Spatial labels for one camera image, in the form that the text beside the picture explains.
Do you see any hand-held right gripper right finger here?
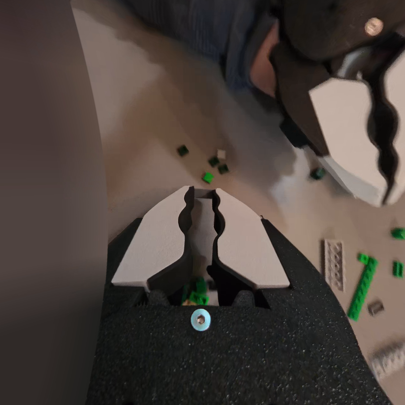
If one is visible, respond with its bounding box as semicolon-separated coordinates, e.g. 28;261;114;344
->
207;188;290;306

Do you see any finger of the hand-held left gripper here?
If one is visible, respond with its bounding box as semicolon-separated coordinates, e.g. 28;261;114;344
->
308;77;388;207
383;55;405;204

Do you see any person's left hand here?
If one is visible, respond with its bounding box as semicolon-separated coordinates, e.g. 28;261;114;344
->
250;19;280;99

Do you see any long grey studded brick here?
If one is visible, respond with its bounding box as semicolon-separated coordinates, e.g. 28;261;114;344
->
369;342;405;378

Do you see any person's blue jeans leg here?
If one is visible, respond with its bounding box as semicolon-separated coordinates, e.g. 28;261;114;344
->
120;0;276;95

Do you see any pile of green toy bricks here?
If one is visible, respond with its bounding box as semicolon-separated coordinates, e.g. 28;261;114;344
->
182;277;210;306

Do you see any long green plate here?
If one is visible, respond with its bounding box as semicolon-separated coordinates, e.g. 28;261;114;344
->
347;252;379;321

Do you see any grey two-by-four plate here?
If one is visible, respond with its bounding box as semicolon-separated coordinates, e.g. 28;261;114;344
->
323;239;345;292

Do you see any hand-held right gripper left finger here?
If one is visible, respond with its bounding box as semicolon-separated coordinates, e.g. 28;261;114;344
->
111;186;195;306

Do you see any light grey plate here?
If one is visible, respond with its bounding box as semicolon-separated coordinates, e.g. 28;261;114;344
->
194;189;219;269

